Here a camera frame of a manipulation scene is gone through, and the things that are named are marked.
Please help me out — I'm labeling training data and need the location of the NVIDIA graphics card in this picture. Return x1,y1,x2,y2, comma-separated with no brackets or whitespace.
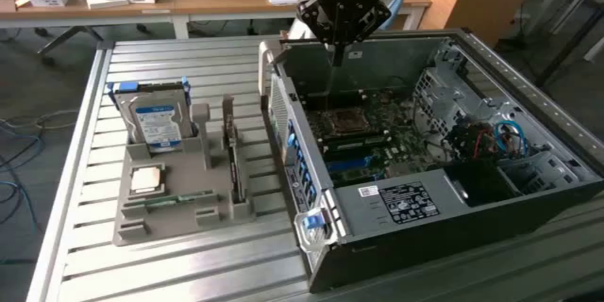
221,95,249,207

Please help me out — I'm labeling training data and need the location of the wooden desk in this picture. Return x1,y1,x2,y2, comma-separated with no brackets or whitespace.
0,0,433,40

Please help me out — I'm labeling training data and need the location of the metal CPU socket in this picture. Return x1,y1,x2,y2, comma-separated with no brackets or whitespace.
323,108,373,133

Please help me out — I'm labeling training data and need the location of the installed black RAM stick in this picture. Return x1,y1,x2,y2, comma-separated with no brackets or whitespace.
315,131,389,143
322,140,393,153

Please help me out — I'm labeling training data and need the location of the green Dell motherboard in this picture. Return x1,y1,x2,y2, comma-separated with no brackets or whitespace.
301,89,453,185

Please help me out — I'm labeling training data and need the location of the blue expansion slot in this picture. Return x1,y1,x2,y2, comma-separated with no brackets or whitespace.
327,158,378,173

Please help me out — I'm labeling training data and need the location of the black desk leg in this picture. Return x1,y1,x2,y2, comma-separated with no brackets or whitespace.
35,25,105,66

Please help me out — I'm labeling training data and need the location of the grey plastic parts rack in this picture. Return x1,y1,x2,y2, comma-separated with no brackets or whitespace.
111,103,258,247

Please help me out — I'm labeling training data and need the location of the grey power supply unit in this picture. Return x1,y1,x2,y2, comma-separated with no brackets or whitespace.
323,169,473,239

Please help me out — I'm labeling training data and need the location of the blue case latch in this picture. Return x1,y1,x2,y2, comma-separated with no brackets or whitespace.
301,211,327,231

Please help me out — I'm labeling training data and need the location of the silver CPU chip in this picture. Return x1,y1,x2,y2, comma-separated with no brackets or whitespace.
130,166,163,192

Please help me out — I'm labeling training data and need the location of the green RAM stick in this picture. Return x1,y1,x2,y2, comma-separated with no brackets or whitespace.
125,190,214,208

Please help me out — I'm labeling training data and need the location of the black open PC case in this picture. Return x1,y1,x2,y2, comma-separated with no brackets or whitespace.
257,28,604,294

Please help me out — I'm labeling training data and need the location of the red disk wire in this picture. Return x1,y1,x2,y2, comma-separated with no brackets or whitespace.
473,128,497,158

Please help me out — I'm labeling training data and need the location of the blue disk wire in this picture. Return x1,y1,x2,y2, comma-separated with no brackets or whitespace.
493,120,530,158

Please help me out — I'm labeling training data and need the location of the hard disk with blue bracket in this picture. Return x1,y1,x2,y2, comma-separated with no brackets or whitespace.
106,76,198,154

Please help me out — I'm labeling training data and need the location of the white floor cable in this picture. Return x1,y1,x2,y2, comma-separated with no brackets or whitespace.
0,108,78,130

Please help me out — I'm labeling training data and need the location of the blue floor cable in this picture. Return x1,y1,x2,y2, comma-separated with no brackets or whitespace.
0,117,46,265

